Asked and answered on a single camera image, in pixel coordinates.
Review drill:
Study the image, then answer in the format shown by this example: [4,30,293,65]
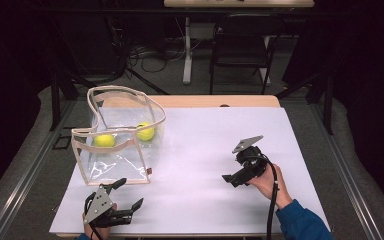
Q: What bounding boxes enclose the clear plastic bag beige trim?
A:
[70,85,167,187]

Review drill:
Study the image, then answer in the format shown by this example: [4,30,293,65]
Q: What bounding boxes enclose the desk with white legs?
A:
[163,0,315,86]

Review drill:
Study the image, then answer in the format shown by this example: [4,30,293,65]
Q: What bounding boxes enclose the yellow tennis ball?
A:
[135,121,156,142]
[93,133,116,148]

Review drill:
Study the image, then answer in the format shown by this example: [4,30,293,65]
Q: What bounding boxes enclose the dark curtain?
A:
[0,0,53,209]
[329,0,384,213]

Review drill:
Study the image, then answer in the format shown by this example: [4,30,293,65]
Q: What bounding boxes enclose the small black floor frame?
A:
[52,134,72,151]

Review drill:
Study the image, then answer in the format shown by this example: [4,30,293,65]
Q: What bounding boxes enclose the person's right hand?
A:
[248,163,294,210]

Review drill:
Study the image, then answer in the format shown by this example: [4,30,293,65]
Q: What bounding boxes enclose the person's left hand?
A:
[81,203,118,240]

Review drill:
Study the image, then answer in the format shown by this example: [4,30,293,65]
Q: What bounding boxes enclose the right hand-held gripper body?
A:
[231,134,269,188]

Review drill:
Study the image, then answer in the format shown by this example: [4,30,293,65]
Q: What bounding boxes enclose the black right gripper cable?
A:
[260,155,280,240]

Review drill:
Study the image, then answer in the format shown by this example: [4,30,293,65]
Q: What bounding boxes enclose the aluminium floor rail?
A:
[0,99,78,240]
[313,103,384,240]

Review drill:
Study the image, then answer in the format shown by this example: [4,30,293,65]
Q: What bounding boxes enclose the black metal stand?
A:
[274,71,334,136]
[49,71,81,132]

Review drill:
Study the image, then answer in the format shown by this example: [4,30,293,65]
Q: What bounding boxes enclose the black folding chair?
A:
[209,13,286,96]

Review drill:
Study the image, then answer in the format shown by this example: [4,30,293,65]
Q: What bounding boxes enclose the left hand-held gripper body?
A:
[83,185,134,229]

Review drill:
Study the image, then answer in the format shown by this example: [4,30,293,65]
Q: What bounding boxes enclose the bundle of floor cables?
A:
[126,41,188,74]

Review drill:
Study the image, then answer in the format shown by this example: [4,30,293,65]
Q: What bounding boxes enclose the white table mat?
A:
[48,106,332,235]

